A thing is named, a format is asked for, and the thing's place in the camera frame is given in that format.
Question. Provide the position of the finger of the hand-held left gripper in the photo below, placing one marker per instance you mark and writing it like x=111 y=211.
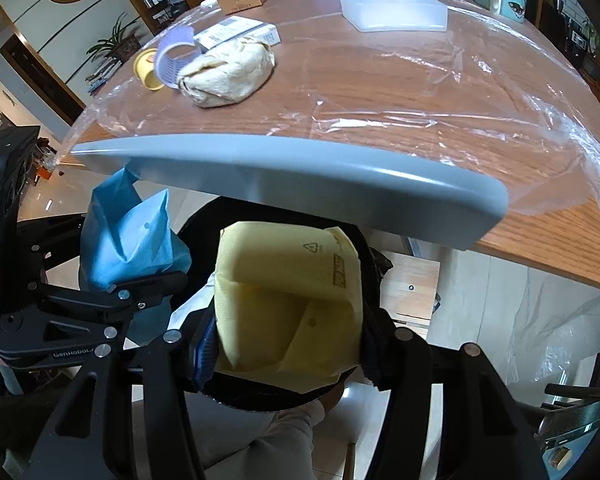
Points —
x=45 y=235
x=150 y=287

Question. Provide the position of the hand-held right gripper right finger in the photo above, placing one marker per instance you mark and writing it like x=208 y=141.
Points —
x=405 y=360

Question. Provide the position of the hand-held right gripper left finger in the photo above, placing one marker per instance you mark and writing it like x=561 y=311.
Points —
x=205 y=355

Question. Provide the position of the blue cloth bag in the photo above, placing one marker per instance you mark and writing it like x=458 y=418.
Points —
x=125 y=240

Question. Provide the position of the yellow padded envelope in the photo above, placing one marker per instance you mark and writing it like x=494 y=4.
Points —
x=280 y=310

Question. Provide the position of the black round bin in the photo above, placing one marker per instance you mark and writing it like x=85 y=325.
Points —
x=367 y=265

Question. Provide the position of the purple hair roller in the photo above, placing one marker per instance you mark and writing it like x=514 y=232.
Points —
x=172 y=55

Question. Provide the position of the beige paper ball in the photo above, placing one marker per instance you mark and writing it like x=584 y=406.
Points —
x=230 y=72

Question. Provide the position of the small wooden stool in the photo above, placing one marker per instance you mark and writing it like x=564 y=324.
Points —
x=410 y=290

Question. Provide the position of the brown slipper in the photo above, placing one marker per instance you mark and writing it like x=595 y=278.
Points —
x=330 y=399

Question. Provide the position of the person's grey trouser leg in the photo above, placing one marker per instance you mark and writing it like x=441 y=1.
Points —
x=250 y=445

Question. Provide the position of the grey table leg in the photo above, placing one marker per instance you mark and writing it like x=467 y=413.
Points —
x=415 y=249

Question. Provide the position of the dark wooden door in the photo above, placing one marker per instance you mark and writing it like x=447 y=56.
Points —
x=40 y=80

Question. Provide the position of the stack of books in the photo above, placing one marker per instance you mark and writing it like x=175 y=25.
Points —
x=100 y=76

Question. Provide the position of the clear plastic floor sheet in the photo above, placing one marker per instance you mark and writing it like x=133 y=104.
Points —
x=565 y=325

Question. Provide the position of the dark wooden chair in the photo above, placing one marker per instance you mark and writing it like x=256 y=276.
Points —
x=580 y=410

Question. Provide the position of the yellow tape roll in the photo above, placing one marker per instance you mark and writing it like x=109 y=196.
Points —
x=144 y=62

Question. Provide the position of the potted green plant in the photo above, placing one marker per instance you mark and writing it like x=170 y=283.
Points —
x=117 y=40

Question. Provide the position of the clear plastic table sheet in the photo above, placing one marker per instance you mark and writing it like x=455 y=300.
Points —
x=430 y=100

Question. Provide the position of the flat white carton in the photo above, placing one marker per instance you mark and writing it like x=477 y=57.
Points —
x=235 y=30

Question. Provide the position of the white plastic tray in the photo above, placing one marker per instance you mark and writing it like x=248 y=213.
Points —
x=395 y=10

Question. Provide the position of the dark wooden sideboard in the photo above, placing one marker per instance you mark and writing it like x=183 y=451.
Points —
x=575 y=35

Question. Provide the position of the grey table edge rail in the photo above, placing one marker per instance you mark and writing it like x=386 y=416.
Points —
x=280 y=170

